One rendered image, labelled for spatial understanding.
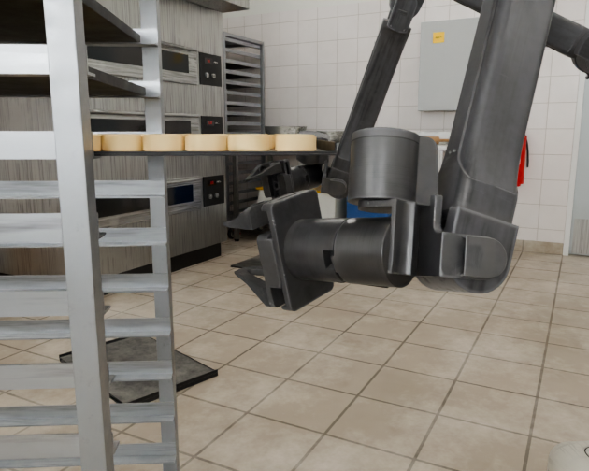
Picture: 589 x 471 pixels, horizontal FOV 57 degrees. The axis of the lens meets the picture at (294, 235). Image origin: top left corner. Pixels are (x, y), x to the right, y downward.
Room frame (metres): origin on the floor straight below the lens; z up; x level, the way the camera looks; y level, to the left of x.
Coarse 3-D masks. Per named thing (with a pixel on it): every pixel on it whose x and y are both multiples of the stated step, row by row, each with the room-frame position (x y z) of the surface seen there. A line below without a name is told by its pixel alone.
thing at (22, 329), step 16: (32, 320) 1.01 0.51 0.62; (48, 320) 1.01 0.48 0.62; (64, 320) 1.01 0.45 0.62; (112, 320) 1.02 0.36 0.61; (128, 320) 1.02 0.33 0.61; (144, 320) 1.02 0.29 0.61; (160, 320) 1.02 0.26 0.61; (0, 336) 0.99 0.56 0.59; (16, 336) 0.99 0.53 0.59; (32, 336) 0.99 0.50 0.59; (48, 336) 0.99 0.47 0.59; (64, 336) 0.99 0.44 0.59; (112, 336) 0.99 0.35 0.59; (128, 336) 0.99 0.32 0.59; (144, 336) 0.99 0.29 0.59; (160, 336) 1.00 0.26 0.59
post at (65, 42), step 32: (64, 0) 0.57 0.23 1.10; (64, 32) 0.57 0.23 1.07; (64, 64) 0.57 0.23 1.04; (64, 96) 0.57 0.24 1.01; (64, 128) 0.57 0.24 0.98; (64, 160) 0.57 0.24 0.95; (64, 192) 0.57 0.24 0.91; (64, 224) 0.57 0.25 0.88; (96, 224) 0.60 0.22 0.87; (64, 256) 0.57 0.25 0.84; (96, 256) 0.59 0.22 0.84; (96, 288) 0.58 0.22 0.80; (96, 320) 0.58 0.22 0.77; (96, 352) 0.57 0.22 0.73; (96, 384) 0.57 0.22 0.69; (96, 416) 0.57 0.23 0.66; (96, 448) 0.57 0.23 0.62
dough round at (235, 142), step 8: (232, 136) 0.65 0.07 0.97; (240, 136) 0.64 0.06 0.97; (248, 136) 0.64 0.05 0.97; (256, 136) 0.64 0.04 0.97; (264, 136) 0.65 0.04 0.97; (232, 144) 0.65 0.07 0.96; (240, 144) 0.64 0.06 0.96; (248, 144) 0.64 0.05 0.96; (256, 144) 0.64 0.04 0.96; (264, 144) 0.65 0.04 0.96
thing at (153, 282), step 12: (0, 276) 1.00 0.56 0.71; (12, 276) 1.01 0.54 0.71; (24, 276) 1.01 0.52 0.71; (36, 276) 1.01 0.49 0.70; (48, 276) 1.01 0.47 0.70; (60, 276) 1.01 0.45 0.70; (108, 276) 1.02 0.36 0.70; (120, 276) 1.02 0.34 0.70; (132, 276) 1.02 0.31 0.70; (144, 276) 1.02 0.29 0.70; (156, 276) 1.02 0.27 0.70; (0, 288) 1.00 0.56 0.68; (12, 288) 1.00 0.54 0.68; (24, 288) 1.01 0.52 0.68; (36, 288) 1.01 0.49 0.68; (48, 288) 1.01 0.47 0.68; (60, 288) 1.01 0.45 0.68; (108, 288) 1.01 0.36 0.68; (120, 288) 1.01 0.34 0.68; (132, 288) 1.01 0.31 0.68; (144, 288) 1.01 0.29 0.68; (156, 288) 1.01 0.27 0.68; (168, 288) 1.02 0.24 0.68
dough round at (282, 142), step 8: (280, 136) 0.65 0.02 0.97; (288, 136) 0.65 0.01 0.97; (296, 136) 0.64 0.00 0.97; (304, 136) 0.65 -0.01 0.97; (312, 136) 0.65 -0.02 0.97; (280, 144) 0.65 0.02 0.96; (288, 144) 0.65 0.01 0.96; (296, 144) 0.64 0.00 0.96; (304, 144) 0.65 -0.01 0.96; (312, 144) 0.65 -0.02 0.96
